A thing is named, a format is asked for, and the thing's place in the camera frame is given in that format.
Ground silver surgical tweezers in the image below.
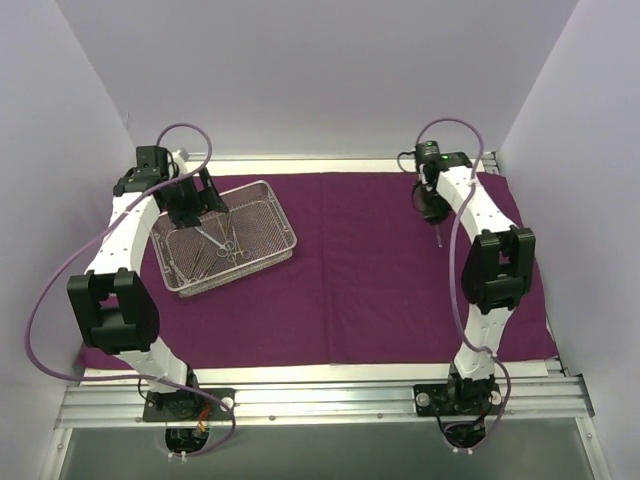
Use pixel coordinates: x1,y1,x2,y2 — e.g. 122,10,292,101
434,225,443,248

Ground metal mesh instrument tray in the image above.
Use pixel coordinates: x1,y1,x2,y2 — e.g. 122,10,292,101
151,180,297,298

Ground purple cloth wrap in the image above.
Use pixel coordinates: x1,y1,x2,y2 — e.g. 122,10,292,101
77,171,560,371

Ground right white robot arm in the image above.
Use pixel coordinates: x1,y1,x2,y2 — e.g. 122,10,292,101
414,141,536,413

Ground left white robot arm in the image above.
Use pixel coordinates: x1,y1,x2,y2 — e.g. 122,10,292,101
67,146,229,419

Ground silver surgical scissors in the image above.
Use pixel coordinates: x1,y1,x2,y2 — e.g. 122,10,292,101
195,227,235,258

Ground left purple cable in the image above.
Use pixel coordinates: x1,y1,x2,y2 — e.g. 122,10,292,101
23,122,236,457

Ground purple cable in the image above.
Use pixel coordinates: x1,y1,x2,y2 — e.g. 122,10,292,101
23,122,236,457
414,117,511,449

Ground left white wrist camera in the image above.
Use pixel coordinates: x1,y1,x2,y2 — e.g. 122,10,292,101
172,148,190,161

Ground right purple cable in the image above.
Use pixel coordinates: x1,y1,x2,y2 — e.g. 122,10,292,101
414,117,511,449

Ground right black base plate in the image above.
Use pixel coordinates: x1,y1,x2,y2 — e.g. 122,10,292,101
413,377,503,417

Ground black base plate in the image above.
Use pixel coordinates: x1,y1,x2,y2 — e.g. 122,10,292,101
138,389,230,423
413,377,503,417

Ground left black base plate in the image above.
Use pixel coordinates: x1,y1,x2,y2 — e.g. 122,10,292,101
138,389,230,423

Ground aluminium front rail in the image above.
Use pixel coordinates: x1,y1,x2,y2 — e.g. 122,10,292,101
56,377,594,428

